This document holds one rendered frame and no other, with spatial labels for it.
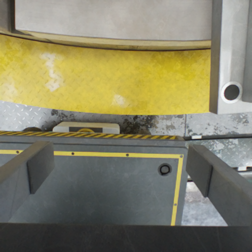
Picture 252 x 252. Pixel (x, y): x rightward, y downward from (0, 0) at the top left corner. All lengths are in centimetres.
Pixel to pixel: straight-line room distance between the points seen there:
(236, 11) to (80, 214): 70
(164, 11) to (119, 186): 50
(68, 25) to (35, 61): 39
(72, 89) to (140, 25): 45
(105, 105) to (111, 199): 41
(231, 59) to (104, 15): 33
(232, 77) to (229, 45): 7
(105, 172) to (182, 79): 53
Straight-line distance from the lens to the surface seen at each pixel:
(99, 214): 64
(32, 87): 90
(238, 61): 52
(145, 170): 55
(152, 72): 81
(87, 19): 52
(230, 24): 52
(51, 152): 17
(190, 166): 17
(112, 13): 52
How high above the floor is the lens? 80
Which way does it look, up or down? 76 degrees down
